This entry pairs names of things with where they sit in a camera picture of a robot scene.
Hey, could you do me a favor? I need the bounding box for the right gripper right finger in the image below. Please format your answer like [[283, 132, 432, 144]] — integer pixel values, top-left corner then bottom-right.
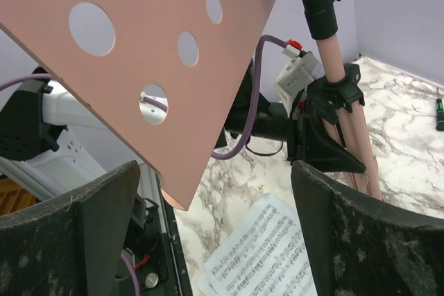
[[291, 162, 443, 295]]

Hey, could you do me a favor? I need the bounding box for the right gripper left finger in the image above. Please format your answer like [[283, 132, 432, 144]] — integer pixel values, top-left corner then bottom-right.
[[1, 161, 140, 295]]

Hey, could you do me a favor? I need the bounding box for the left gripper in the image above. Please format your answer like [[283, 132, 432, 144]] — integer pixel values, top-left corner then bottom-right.
[[214, 62, 366, 174]]

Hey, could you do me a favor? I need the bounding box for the sheet music page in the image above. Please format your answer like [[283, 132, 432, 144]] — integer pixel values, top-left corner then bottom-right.
[[196, 193, 317, 296]]

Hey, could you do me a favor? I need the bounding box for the pink music stand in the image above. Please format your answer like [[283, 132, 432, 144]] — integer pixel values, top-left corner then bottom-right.
[[0, 0, 382, 212]]

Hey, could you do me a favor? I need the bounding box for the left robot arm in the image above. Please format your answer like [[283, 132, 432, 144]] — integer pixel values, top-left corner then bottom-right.
[[1, 63, 366, 173]]

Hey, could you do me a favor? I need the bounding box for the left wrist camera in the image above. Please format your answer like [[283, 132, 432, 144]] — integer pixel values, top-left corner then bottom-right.
[[274, 40, 322, 116]]

